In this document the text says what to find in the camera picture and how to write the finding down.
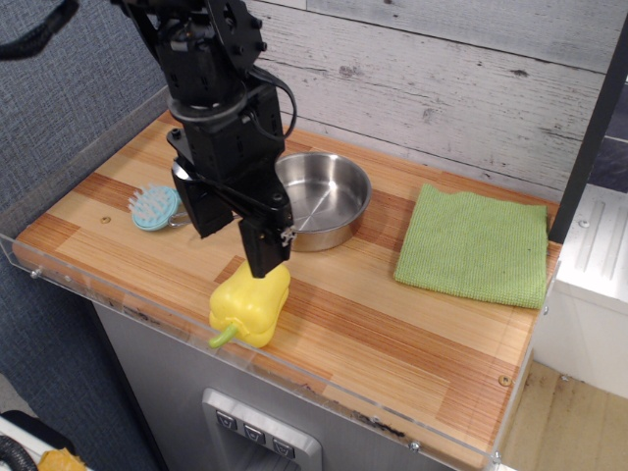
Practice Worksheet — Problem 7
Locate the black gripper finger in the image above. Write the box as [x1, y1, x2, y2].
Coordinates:
[172, 164, 234, 238]
[238, 218, 294, 279]

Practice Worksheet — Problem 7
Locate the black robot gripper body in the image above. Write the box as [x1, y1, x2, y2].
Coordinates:
[168, 92, 292, 229]

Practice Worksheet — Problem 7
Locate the yellow toy capsicum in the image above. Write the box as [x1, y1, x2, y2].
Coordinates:
[208, 261, 291, 348]

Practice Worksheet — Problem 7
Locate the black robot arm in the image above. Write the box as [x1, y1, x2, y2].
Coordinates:
[118, 1, 293, 279]

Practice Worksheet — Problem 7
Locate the light blue scrub brush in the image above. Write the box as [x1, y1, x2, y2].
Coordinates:
[128, 185, 181, 232]

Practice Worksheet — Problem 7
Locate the stainless steel cabinet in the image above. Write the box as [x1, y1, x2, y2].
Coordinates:
[95, 305, 443, 470]

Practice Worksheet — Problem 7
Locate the silver dispenser button panel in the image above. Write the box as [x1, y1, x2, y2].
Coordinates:
[202, 388, 323, 470]

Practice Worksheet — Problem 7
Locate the green microfibre cloth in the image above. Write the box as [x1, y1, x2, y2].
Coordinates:
[394, 184, 548, 309]

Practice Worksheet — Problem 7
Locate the white toy appliance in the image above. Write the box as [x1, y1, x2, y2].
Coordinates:
[532, 184, 627, 397]

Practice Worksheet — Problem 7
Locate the steel pan with wire handle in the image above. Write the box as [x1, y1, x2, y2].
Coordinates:
[168, 152, 373, 253]

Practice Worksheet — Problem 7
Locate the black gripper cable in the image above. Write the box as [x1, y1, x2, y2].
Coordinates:
[247, 67, 298, 141]

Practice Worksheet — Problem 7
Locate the black braided hose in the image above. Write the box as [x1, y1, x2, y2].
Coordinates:
[0, 0, 80, 63]

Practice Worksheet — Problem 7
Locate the black vertical post right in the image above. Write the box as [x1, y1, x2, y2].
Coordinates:
[549, 16, 627, 244]

